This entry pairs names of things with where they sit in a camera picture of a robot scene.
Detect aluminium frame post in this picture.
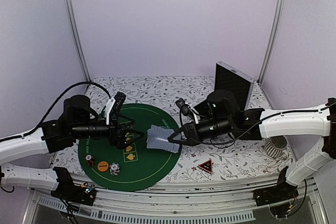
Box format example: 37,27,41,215
258,0,285,86
64,0,91,81

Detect striped ceramic mug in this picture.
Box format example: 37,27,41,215
264,136,287,158

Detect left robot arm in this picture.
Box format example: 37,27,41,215
1,92,144,200

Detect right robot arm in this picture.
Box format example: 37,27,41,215
168,90,335,201

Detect dark red chip stack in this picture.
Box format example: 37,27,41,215
85,154,96,167

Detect red black triangular button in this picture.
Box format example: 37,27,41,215
197,159,213,174

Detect right aluminium frame post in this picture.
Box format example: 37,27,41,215
258,0,285,86

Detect orange big blind button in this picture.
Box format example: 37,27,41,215
97,161,109,173

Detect round green poker mat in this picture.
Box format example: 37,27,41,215
78,103,180,191

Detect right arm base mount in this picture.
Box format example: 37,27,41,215
253,182,298,206

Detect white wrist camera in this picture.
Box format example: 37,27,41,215
102,91,126,125
175,98,201,124

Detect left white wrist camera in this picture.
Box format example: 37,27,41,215
102,91,126,125

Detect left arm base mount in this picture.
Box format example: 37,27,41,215
50,182,97,206

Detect blue backed cards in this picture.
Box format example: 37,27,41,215
146,125,180,154

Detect aluminium poker chip case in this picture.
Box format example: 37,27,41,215
194,60,255,120

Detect left aluminium frame post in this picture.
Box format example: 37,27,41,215
64,0,91,81

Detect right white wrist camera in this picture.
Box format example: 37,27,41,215
175,98,201,124

